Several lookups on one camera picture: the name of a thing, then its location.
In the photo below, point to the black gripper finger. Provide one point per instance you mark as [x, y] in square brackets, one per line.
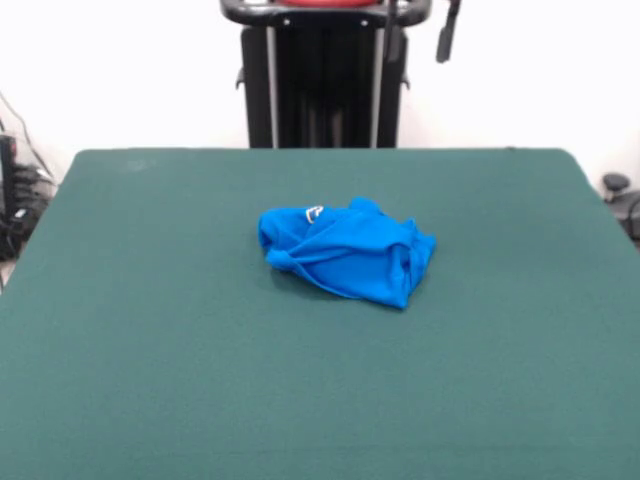
[445, 42]
[392, 20]

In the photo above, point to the blue t-shirt with white print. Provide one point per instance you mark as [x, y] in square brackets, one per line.
[350, 260]

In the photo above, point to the black electronics box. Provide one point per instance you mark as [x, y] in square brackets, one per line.
[7, 170]

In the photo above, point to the dark green table cloth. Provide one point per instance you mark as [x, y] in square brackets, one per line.
[150, 360]

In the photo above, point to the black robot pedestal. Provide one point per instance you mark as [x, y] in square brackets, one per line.
[325, 80]

